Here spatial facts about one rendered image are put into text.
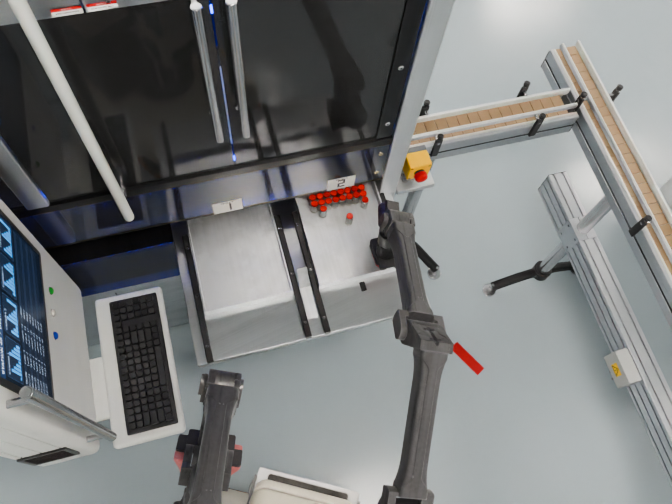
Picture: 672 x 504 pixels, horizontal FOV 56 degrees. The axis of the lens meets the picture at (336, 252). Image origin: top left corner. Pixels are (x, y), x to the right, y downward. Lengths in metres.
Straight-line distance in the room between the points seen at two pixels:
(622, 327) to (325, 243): 1.14
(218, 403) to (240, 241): 0.80
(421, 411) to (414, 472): 0.12
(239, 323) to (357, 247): 0.43
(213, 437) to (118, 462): 1.58
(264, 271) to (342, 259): 0.24
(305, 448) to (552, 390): 1.08
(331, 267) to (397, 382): 0.96
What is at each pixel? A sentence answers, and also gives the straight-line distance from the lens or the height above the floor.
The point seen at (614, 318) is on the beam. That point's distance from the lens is 2.49.
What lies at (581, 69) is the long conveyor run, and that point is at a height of 0.93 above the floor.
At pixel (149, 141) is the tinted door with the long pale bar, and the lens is 1.54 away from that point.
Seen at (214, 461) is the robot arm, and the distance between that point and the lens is 1.14.
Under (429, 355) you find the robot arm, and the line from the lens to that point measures 1.34.
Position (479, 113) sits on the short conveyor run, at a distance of 2.22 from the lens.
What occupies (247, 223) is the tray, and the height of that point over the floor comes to 0.88.
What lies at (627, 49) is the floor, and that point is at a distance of 4.03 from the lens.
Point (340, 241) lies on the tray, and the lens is 1.95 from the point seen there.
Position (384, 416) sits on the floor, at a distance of 2.71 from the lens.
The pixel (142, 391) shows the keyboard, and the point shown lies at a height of 0.83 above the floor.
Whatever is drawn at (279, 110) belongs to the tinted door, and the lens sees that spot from 1.53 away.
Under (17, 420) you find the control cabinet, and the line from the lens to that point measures 1.41.
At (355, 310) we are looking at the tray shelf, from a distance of 1.87.
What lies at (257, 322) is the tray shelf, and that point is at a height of 0.88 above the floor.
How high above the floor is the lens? 2.65
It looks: 66 degrees down
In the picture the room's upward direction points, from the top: 9 degrees clockwise
